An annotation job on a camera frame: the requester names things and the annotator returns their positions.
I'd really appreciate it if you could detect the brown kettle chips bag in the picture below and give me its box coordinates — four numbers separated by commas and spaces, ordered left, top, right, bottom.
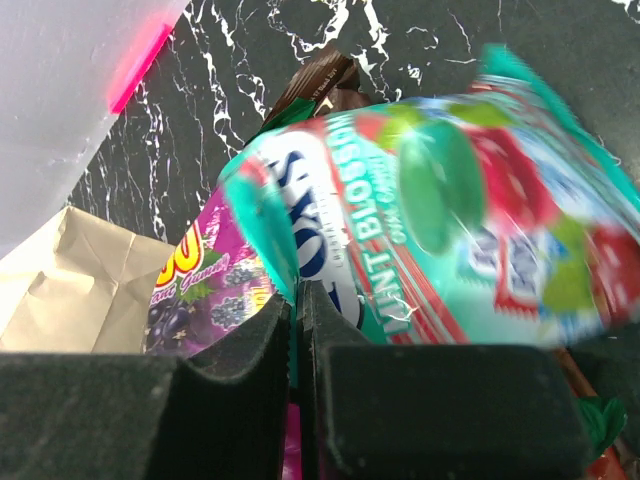
258, 44, 373, 134

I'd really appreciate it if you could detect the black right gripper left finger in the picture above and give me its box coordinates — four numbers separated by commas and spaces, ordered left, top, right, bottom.
1, 295, 290, 479

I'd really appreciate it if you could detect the purple snack packet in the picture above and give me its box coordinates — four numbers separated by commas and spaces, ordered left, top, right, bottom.
144, 190, 302, 479

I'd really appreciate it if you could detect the green real cookies bag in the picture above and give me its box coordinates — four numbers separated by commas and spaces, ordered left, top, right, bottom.
577, 396, 628, 458

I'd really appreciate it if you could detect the teal mint candy bag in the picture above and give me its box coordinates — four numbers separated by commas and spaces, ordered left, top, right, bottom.
219, 45, 639, 346

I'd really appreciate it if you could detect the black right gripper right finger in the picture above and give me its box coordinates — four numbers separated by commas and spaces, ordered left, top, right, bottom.
297, 282, 592, 479

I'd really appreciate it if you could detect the brown paper bag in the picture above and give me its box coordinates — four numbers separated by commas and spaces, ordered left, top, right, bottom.
1, 207, 174, 353

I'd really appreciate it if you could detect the pink marker pen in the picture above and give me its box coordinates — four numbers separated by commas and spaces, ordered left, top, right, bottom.
106, 19, 172, 114

